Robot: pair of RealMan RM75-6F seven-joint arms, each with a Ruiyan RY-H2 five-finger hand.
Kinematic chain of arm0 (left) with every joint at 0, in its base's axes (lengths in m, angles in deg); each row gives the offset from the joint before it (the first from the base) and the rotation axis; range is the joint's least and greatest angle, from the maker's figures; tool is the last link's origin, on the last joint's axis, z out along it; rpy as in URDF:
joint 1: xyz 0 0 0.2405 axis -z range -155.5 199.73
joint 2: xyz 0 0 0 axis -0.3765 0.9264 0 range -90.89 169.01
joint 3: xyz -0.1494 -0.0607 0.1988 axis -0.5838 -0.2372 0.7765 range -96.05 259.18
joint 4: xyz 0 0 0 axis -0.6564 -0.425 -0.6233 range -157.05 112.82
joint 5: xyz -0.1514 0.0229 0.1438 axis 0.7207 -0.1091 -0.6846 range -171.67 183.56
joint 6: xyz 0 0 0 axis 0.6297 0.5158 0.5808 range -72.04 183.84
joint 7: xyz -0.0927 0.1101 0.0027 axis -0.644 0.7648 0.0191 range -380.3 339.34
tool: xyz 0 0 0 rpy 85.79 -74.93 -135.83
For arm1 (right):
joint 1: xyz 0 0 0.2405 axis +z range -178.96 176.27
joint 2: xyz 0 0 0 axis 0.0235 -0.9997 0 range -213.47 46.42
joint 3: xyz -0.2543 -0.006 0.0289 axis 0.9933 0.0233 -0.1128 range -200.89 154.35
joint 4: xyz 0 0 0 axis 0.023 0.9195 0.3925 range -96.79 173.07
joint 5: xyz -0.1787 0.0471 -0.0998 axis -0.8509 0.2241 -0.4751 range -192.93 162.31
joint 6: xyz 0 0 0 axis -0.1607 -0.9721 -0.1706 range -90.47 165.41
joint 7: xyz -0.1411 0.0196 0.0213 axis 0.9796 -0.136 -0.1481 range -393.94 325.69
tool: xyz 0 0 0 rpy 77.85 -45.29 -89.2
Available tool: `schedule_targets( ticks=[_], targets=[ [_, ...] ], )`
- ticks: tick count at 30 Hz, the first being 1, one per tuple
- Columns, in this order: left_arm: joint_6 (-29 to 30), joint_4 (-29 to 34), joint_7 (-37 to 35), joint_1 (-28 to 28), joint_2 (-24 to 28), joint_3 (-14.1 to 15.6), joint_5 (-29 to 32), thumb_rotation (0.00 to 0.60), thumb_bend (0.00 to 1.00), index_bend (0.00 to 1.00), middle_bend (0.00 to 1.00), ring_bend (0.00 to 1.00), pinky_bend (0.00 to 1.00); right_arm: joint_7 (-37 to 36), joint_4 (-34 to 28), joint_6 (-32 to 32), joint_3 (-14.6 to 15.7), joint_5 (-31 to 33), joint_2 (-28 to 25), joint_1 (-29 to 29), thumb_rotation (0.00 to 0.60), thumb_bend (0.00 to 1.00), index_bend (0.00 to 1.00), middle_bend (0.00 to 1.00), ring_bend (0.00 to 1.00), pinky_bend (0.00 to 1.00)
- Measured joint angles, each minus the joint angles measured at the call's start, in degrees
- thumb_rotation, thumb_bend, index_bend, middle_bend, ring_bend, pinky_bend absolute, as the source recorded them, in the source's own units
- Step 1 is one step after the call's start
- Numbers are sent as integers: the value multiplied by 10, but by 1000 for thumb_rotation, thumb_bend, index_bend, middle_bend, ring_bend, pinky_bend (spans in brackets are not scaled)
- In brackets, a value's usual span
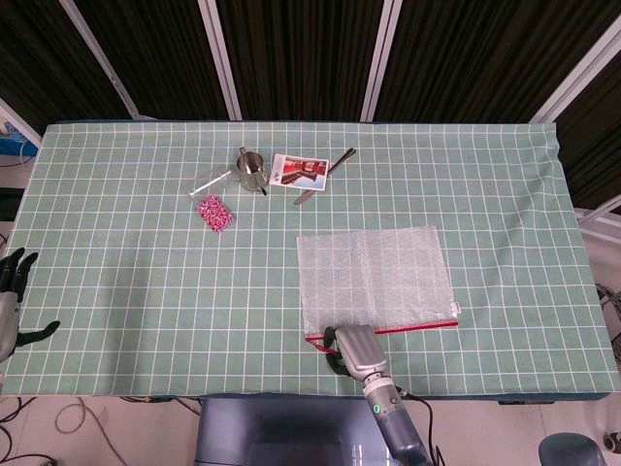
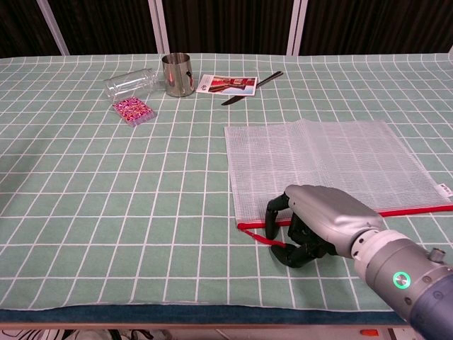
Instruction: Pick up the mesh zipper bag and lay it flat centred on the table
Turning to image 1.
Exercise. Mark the white side frame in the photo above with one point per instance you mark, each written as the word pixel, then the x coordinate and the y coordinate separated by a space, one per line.
pixel 599 218

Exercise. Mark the blue-grey robot torso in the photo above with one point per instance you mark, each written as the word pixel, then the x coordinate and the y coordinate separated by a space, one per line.
pixel 291 432

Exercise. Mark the clear red-zip plastic bag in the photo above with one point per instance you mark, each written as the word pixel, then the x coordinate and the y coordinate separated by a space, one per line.
pixel 378 276

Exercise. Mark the stainless steel cup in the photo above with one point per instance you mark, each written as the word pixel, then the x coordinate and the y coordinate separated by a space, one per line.
pixel 250 177

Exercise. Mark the picture postcard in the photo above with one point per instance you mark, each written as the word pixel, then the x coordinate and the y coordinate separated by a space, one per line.
pixel 301 172

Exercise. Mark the black rounded stand base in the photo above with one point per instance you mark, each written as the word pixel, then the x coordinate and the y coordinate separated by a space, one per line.
pixel 570 451

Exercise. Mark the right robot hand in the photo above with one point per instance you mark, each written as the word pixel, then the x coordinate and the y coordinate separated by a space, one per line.
pixel 361 352

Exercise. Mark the blue and white poster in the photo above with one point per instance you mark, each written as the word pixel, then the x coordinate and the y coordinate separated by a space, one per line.
pixel 14 133

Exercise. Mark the green checked tablecloth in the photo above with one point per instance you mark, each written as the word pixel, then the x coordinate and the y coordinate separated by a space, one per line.
pixel 145 291

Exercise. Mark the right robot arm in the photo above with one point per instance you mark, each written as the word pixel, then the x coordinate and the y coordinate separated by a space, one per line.
pixel 393 422

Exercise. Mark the white aluminium frame post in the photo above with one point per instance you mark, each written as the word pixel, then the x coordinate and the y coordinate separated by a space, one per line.
pixel 383 58
pixel 220 58
pixel 104 63
pixel 577 73

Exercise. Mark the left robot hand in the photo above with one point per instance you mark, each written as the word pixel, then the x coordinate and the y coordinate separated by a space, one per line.
pixel 9 320

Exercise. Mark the steel table knife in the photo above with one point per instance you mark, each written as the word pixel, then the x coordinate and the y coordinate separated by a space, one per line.
pixel 342 159

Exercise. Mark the black pleated curtain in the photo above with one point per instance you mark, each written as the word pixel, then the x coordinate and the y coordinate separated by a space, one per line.
pixel 305 53

